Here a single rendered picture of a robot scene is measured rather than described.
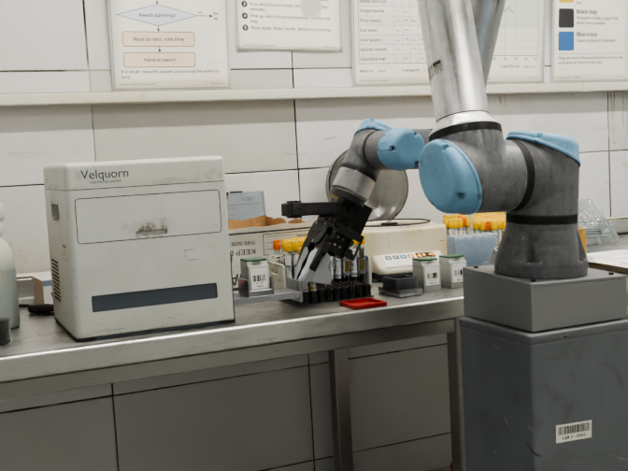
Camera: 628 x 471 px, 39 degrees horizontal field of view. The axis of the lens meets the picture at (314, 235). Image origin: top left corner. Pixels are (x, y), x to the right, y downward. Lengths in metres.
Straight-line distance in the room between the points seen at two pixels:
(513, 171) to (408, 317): 0.43
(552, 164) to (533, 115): 1.27
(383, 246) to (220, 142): 0.51
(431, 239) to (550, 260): 0.67
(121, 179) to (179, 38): 0.77
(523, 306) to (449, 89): 0.36
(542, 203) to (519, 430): 0.36
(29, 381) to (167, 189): 0.39
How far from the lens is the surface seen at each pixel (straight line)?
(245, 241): 1.92
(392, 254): 2.06
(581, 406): 1.50
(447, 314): 1.76
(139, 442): 2.30
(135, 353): 1.53
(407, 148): 1.62
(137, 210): 1.55
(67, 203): 1.53
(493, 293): 1.50
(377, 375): 2.50
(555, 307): 1.45
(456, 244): 1.95
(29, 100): 2.13
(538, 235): 1.47
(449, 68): 1.44
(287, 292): 1.67
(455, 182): 1.36
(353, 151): 1.72
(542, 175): 1.45
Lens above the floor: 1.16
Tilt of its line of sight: 5 degrees down
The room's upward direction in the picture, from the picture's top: 3 degrees counter-clockwise
